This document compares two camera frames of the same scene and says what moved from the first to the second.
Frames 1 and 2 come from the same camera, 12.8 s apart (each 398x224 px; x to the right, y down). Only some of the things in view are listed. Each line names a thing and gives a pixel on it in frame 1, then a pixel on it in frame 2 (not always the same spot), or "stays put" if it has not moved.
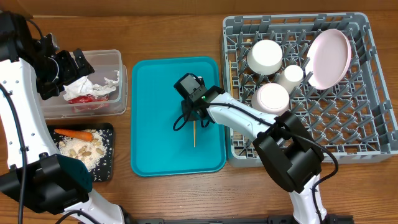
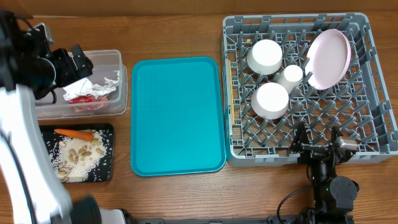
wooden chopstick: (194, 134) → (232, 100)
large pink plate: (328, 58) stays put
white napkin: (81, 87) stays put
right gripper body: (189, 106) → (310, 154)
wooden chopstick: (231, 78) stays put
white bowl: (264, 56) stays put
